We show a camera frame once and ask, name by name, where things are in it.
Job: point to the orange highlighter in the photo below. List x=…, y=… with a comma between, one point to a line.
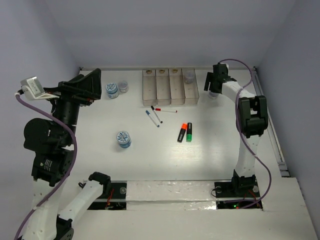
x=182, y=132

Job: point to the metal rail right side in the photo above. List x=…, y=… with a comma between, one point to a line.
x=283, y=169

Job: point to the red capped white marker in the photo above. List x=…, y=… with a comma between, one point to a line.
x=166, y=110

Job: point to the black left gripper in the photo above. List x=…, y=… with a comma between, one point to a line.
x=85, y=88

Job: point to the blue cleaning gel jar back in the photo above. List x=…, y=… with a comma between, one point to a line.
x=112, y=90

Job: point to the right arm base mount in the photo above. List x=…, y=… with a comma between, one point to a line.
x=227, y=198

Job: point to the clear four-compartment organizer tray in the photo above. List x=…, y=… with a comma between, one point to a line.
x=167, y=87

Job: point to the black capped white marker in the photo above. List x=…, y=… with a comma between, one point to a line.
x=155, y=112

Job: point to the blue cleaning gel jar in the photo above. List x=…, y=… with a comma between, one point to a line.
x=112, y=90
x=123, y=138

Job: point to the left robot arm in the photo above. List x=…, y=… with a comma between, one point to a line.
x=52, y=138

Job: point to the blue cleaning gel jar front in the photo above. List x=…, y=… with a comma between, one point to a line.
x=123, y=138

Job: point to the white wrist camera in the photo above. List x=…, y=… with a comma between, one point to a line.
x=33, y=90
x=226, y=68

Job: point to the white foam front board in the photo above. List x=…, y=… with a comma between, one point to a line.
x=185, y=210

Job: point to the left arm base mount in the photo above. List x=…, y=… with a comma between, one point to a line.
x=114, y=200

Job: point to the blue capped white marker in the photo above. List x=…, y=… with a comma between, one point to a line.
x=152, y=119

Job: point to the green highlighter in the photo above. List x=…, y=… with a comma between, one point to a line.
x=189, y=132

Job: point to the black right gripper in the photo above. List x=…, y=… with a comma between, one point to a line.
x=211, y=78

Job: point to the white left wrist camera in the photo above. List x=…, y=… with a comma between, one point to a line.
x=33, y=90

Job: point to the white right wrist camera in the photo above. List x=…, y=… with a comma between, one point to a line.
x=226, y=68

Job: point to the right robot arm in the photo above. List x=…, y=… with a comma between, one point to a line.
x=251, y=122

